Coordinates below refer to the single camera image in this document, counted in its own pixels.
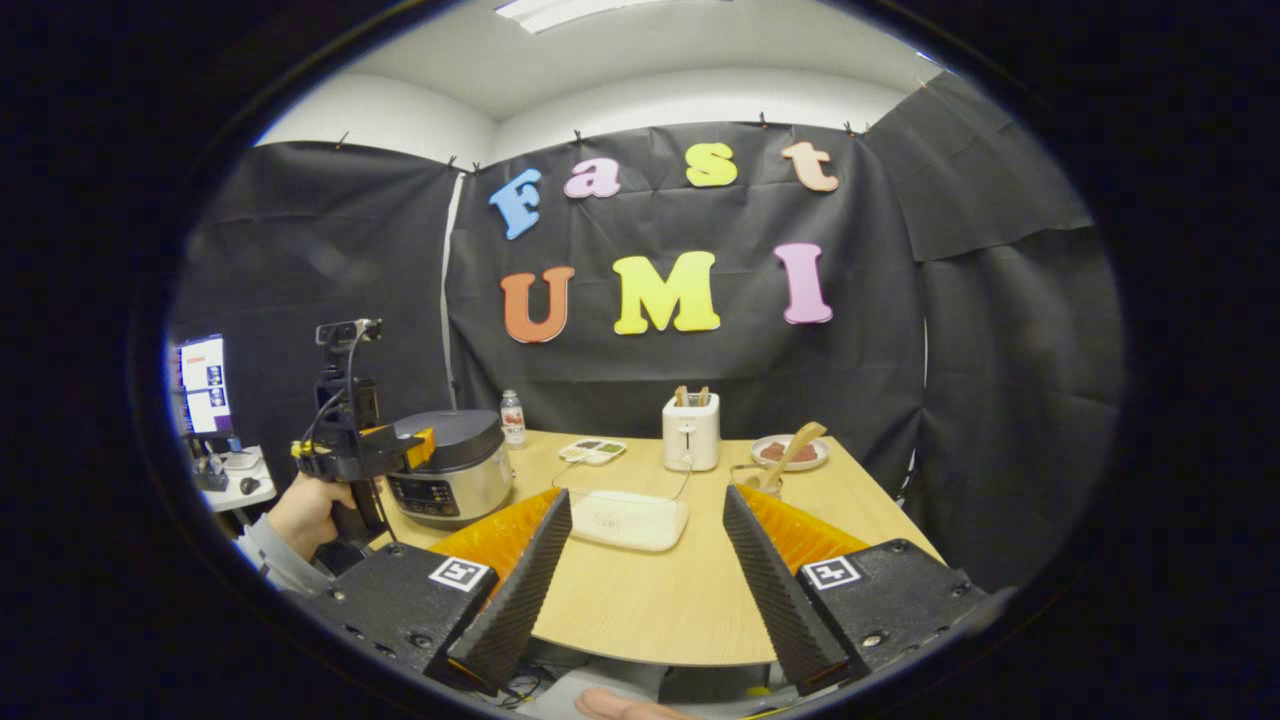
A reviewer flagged wide ceiling light panel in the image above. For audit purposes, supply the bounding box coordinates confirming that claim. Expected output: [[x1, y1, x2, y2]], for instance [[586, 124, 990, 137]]
[[495, 0, 701, 34]]

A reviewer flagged white divided seasoning tray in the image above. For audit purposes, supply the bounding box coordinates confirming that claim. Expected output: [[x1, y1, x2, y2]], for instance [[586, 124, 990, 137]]
[[558, 437, 628, 467]]

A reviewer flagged clear wire chopstick holder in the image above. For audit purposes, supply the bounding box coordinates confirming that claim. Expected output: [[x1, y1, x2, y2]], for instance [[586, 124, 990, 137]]
[[730, 463, 784, 501]]

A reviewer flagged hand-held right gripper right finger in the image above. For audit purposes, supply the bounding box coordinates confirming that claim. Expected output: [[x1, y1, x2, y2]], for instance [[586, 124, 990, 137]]
[[722, 484, 1001, 696]]

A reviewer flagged white side desk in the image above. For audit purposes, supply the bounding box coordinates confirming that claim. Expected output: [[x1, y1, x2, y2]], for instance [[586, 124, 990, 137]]
[[195, 447, 278, 513]]

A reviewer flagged computer monitor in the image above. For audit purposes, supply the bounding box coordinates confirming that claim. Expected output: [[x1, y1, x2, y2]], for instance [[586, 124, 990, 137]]
[[178, 334, 234, 438]]

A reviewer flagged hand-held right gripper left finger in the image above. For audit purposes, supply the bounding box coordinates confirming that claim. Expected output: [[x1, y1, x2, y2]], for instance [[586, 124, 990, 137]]
[[290, 488, 574, 696]]

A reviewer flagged white round plate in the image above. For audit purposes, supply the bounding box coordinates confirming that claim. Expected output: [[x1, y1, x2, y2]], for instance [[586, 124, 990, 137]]
[[751, 434, 831, 472]]

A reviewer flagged silver black rice cooker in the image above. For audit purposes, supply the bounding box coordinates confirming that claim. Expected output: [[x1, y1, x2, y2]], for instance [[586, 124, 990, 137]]
[[385, 409, 514, 529]]

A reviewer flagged wooden spoon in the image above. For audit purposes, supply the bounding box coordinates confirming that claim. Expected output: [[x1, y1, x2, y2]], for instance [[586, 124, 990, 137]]
[[745, 421, 829, 491]]

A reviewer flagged white toaster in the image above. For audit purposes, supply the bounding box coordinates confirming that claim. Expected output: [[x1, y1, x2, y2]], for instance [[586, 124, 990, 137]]
[[662, 392, 722, 473]]

